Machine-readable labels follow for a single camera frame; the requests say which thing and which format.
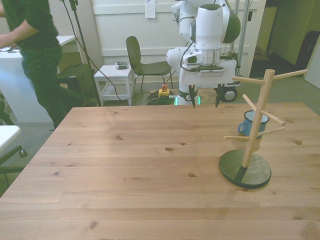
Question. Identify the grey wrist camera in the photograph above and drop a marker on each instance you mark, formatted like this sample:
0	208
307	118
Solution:
208	72

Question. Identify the white desk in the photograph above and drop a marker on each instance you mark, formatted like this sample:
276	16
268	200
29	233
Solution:
12	82

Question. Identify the person in dark clothes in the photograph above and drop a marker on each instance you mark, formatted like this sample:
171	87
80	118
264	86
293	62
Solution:
42	62

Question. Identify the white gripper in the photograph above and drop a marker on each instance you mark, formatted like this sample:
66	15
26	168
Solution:
228	76

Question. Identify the black box case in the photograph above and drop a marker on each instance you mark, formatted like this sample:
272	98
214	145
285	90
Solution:
80	80

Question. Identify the dark shell chair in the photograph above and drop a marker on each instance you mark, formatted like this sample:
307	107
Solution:
133	52

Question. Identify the white paper sheet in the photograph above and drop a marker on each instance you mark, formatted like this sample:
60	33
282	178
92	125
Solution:
150	8

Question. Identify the black tripod stand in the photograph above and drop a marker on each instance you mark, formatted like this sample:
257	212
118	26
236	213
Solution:
80	32

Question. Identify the yellow red emergency stop button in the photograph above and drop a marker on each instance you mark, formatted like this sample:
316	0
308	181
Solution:
163	92

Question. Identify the aluminium frame pole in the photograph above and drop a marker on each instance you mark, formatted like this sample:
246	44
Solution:
246	15

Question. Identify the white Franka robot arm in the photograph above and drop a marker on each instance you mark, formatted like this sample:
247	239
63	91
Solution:
208	30

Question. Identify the desk clutter electronics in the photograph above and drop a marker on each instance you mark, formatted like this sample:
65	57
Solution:
11	48

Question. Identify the wooden mug tree black base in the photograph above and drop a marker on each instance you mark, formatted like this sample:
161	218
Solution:
252	172

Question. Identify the blue enamel mug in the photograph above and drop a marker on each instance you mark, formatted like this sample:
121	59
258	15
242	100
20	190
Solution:
263	126

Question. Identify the white wheeled cart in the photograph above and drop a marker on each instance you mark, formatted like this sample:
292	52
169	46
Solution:
230	95

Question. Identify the white rounded table top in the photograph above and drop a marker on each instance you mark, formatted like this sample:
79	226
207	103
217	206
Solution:
7	133

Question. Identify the white board panel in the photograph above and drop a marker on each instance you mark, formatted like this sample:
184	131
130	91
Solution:
315	73

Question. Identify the small grey device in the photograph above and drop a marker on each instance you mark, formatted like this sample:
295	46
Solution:
121	65

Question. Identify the white side table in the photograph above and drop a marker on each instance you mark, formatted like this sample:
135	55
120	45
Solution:
113	72

